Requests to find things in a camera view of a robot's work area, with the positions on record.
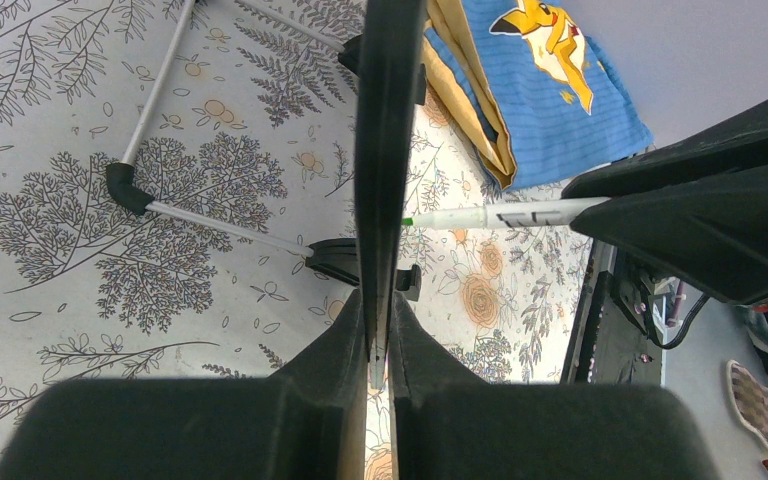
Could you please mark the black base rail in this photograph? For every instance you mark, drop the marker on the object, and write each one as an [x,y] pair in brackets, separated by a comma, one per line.
[610,342]

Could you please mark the blue Pikachu cloth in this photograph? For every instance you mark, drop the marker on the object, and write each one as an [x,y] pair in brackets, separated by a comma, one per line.
[535,96]

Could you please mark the white marker pen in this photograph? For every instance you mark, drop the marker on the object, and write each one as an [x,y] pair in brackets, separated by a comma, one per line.
[506,215]

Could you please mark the floral tablecloth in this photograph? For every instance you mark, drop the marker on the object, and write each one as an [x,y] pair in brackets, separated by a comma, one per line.
[255,127]

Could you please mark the white whiteboard black frame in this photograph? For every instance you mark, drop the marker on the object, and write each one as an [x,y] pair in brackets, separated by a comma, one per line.
[388,69]

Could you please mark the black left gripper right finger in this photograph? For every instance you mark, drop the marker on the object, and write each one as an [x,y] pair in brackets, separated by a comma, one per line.
[451,424]

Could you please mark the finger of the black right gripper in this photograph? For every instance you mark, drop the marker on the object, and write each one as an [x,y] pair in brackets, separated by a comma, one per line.
[711,233]
[737,143]

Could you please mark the checkered patterned object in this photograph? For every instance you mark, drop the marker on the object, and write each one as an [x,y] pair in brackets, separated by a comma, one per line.
[749,399]

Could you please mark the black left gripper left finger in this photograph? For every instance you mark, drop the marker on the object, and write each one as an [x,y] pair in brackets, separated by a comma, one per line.
[304,421]

